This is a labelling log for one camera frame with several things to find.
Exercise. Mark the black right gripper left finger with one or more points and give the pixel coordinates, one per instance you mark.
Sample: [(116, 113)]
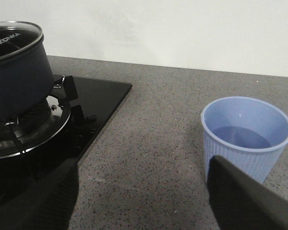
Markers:
[(47, 205)]

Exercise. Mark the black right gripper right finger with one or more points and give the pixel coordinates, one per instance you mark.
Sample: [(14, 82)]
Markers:
[(239, 202)]

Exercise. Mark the light blue ribbed cup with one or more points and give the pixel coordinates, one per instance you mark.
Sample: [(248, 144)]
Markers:
[(248, 132)]

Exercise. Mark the glass pot lid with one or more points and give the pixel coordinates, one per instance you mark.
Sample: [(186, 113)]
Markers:
[(18, 36)]

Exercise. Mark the black metal pot support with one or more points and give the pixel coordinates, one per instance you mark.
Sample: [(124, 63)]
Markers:
[(59, 99)]

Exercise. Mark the dark blue cooking pot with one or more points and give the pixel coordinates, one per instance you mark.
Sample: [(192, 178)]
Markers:
[(26, 80)]

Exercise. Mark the black round gas burner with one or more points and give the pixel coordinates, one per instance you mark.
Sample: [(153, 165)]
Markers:
[(27, 123)]

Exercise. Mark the black glass gas stove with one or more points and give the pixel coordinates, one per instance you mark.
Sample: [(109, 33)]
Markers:
[(97, 101)]

